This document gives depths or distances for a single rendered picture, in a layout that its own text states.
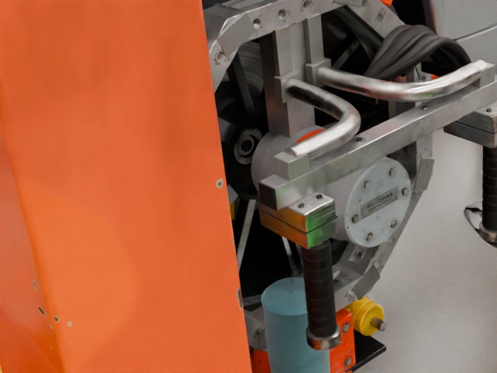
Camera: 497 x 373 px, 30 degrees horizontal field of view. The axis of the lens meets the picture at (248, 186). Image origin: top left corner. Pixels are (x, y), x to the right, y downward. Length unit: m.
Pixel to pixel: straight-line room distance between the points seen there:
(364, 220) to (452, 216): 1.66
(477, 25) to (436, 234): 1.20
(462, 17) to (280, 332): 0.69
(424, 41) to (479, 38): 0.45
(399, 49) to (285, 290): 0.37
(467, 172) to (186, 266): 2.52
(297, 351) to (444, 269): 1.40
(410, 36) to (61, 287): 0.79
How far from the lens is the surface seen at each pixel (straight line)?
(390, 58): 1.31
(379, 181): 1.26
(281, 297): 1.30
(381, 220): 1.29
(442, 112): 1.25
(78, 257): 0.64
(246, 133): 1.46
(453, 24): 1.68
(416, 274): 2.65
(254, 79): 1.52
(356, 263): 1.56
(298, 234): 1.09
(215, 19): 1.22
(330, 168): 1.12
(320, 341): 1.18
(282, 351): 1.32
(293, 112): 1.32
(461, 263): 2.70
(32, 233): 0.62
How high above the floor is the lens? 1.48
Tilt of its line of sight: 28 degrees down
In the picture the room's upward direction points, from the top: 7 degrees counter-clockwise
